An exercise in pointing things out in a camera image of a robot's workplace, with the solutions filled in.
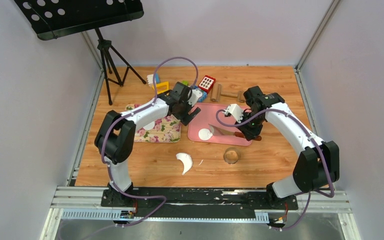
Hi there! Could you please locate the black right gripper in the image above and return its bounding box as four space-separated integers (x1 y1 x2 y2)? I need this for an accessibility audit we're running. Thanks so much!
234 111 265 141

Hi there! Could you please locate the pink rectangular tray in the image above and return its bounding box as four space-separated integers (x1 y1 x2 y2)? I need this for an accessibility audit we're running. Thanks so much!
187 102 252 146

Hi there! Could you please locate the round metal cutter ring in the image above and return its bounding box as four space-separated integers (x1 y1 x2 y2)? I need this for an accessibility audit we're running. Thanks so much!
223 147 241 165

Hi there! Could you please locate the white dough ball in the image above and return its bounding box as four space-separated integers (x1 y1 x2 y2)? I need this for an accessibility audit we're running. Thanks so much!
198 128 213 141

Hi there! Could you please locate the metal dough scraper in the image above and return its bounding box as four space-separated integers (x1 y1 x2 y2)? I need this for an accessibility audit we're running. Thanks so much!
208 124 246 139

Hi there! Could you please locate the wooden dough roller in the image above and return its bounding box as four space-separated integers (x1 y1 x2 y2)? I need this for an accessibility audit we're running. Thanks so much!
210 84 246 103

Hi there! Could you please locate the white dough scrap crescent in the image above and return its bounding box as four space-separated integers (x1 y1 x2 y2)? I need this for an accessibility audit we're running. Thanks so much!
175 152 193 175

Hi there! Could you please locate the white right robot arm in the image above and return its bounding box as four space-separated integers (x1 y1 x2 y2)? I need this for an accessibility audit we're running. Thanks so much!
236 86 339 209

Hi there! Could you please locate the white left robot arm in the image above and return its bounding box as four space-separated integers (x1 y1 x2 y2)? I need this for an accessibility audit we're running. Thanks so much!
94 82 202 207

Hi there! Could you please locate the flat white dough wrapper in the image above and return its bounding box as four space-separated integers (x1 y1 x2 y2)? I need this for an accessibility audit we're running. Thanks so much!
143 122 155 131

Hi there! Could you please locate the floral rectangular tray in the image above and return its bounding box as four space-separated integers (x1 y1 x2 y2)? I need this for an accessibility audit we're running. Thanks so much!
134 115 181 143

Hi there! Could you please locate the red toy brick car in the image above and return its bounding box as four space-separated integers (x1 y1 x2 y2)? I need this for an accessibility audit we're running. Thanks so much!
181 80 190 87

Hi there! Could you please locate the blue green white brick stack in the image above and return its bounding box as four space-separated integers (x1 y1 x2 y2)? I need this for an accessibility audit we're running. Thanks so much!
192 86 208 103

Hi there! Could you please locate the red window toy brick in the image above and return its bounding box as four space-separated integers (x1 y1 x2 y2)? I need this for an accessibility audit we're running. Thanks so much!
198 75 216 94

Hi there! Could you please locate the white and blue toy block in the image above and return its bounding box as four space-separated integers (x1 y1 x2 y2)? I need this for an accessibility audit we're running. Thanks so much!
146 73 161 87

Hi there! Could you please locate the black tripod stand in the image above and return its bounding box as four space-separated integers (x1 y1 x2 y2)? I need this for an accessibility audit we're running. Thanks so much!
94 28 147 106

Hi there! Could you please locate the black perforated stand shelf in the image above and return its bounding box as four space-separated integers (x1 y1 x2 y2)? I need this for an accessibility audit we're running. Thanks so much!
14 0 144 41

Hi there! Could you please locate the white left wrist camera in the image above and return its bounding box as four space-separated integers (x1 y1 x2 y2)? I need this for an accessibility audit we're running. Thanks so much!
188 90 198 106

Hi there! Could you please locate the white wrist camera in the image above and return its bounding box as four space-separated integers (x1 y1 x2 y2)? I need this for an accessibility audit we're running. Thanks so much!
224 103 244 123
188 90 198 106

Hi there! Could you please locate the yellow triangular toy frame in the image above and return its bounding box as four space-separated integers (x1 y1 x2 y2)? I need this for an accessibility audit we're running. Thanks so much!
155 81 170 95

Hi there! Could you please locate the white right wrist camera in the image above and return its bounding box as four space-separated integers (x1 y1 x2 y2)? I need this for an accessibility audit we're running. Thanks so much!
224 103 244 123

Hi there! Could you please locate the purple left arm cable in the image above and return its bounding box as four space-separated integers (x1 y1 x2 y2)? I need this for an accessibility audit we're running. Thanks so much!
100 56 200 229

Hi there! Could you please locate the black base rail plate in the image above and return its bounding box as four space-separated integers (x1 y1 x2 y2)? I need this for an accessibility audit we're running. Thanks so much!
100 187 298 219

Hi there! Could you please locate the white slotted cable duct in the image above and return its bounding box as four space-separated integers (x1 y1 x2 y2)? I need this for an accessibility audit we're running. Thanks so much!
61 209 270 223

